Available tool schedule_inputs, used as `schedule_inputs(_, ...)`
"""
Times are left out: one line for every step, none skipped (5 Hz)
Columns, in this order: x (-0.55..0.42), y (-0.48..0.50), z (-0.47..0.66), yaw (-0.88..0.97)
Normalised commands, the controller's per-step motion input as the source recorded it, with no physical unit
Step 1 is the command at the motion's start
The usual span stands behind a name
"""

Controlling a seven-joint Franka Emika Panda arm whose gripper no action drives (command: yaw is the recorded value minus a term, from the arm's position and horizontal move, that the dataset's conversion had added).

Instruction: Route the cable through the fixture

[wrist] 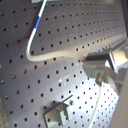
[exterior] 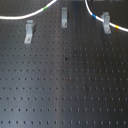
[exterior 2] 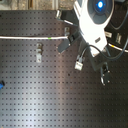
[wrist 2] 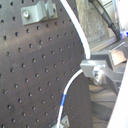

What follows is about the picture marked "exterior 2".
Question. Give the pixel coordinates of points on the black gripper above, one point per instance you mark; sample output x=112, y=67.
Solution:
x=93, y=48

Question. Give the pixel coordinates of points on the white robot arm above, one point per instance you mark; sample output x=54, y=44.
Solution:
x=91, y=17

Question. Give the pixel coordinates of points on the metal clip near gripper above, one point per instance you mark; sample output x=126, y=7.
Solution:
x=67, y=31

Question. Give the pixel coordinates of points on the black perforated board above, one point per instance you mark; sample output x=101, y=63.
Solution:
x=53, y=94

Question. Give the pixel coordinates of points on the metal cable clip lower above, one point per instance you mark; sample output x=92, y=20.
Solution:
x=38, y=58

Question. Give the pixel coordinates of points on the metal cable clip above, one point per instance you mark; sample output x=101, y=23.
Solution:
x=38, y=58
x=39, y=48

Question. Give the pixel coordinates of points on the metal cable clip upper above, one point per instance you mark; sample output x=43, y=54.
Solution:
x=39, y=48

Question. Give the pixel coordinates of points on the grey bracket top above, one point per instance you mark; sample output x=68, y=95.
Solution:
x=58, y=14

